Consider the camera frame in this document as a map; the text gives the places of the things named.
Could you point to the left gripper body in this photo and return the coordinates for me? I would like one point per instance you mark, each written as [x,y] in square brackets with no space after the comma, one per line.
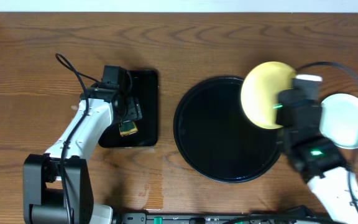
[133,109]

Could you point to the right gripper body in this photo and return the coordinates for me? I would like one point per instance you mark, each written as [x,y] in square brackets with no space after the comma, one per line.
[281,120]

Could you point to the green and yellow sponge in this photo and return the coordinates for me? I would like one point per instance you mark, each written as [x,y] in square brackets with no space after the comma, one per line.
[127,128]

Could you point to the yellow plate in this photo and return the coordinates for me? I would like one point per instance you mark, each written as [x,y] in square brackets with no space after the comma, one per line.
[260,89]

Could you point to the light blue plate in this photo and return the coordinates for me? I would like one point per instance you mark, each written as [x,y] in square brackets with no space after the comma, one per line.
[339,120]

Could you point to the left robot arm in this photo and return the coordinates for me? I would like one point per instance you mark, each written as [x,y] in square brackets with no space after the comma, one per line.
[56,184]

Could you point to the black rectangular tray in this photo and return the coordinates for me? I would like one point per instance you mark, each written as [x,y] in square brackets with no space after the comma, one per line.
[145,88]

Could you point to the black round tray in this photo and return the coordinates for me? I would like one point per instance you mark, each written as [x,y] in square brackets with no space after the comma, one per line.
[215,137]

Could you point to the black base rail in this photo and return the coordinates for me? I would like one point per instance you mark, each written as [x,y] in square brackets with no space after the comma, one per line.
[143,218]

